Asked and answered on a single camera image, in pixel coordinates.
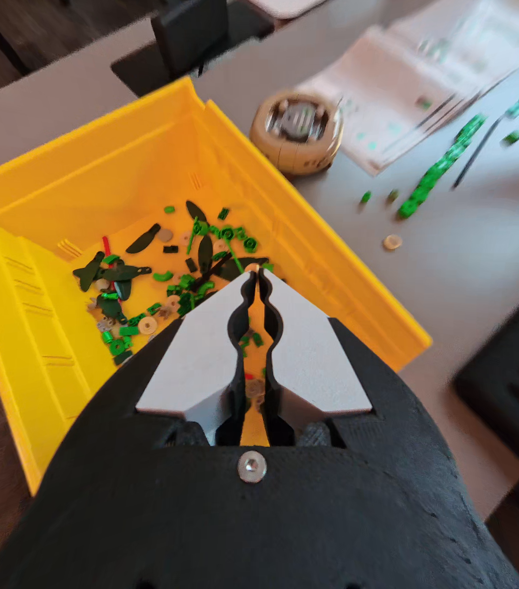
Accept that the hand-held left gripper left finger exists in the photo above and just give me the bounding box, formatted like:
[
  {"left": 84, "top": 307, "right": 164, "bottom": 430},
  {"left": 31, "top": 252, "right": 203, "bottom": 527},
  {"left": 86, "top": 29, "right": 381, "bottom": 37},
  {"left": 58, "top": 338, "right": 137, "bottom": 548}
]
[{"left": 135, "top": 271, "right": 258, "bottom": 447}]

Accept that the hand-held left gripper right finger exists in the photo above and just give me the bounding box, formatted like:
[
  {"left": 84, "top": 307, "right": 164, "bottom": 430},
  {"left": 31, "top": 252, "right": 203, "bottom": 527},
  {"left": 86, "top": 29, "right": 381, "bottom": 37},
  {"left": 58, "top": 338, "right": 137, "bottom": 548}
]
[{"left": 258, "top": 268, "right": 373, "bottom": 447}]

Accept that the yellow plastic bin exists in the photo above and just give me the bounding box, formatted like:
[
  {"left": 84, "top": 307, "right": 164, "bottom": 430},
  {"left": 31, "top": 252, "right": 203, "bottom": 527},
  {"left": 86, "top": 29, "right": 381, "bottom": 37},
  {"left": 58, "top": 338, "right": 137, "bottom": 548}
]
[{"left": 0, "top": 76, "right": 432, "bottom": 497}]

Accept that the pile of small building bricks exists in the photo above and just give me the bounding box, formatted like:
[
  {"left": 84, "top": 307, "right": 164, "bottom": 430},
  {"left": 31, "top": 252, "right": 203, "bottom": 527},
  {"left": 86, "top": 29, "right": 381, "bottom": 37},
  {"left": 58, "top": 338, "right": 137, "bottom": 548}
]
[{"left": 73, "top": 200, "right": 288, "bottom": 410}]

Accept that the black perforated tray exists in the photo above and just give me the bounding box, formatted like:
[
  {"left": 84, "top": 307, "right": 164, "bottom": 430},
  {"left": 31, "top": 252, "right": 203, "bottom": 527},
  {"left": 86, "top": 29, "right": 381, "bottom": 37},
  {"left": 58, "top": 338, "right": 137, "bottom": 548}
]
[{"left": 452, "top": 269, "right": 519, "bottom": 521}]

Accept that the tan round brick model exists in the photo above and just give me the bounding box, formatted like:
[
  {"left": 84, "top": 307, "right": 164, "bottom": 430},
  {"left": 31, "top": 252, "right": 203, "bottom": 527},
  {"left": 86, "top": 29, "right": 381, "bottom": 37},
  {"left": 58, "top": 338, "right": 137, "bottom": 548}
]
[{"left": 249, "top": 90, "right": 345, "bottom": 175}]

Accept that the row of green round bricks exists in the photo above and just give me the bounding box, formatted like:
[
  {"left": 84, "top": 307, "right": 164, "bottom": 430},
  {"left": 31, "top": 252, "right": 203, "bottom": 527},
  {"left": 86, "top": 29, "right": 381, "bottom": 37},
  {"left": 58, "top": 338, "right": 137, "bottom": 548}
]
[{"left": 397, "top": 115, "right": 487, "bottom": 219}]

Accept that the black axle rod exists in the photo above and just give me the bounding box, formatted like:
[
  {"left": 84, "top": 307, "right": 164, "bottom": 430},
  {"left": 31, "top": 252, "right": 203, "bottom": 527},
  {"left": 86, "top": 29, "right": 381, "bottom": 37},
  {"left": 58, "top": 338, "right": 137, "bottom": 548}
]
[{"left": 452, "top": 115, "right": 505, "bottom": 190}]

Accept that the brick instruction booklet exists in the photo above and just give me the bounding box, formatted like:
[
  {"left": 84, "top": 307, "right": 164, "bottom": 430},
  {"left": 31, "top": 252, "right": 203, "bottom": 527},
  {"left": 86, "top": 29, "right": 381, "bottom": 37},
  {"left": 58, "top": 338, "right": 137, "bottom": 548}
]
[{"left": 294, "top": 0, "right": 519, "bottom": 178}]

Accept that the black box at table edge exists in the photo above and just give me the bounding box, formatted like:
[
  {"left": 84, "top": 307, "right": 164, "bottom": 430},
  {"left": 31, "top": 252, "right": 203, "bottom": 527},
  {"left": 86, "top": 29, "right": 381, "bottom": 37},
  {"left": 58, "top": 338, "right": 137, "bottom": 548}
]
[{"left": 111, "top": 0, "right": 275, "bottom": 98}]

